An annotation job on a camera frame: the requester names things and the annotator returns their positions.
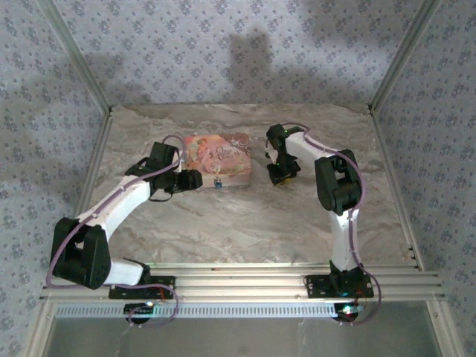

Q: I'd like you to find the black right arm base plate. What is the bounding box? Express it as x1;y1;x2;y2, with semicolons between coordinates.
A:
304;273;375;298

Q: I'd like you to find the black controller board with LED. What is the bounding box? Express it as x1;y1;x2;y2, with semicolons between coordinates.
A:
332;303;364;320
123;302;157;316

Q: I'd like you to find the aluminium frame side rail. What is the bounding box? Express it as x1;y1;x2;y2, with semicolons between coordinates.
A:
22;107;115;357
367;106;466;357

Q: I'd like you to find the grey slotted cable duct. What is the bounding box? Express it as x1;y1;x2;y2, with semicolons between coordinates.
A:
54;301;367;319

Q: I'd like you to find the aluminium rail beam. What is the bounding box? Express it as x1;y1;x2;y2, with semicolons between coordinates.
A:
39;262;446;304

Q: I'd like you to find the aluminium frame post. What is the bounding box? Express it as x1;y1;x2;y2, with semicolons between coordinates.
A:
35;0;115;115
367;0;443;115

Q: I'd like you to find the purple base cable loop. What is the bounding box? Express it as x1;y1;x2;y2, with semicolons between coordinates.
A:
127;283;180;330
340;273;382;327

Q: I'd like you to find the pink illustrated book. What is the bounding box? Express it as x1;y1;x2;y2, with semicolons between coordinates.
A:
183;132;253;189

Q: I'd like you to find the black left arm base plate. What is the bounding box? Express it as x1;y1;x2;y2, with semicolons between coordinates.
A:
109;275;176;300

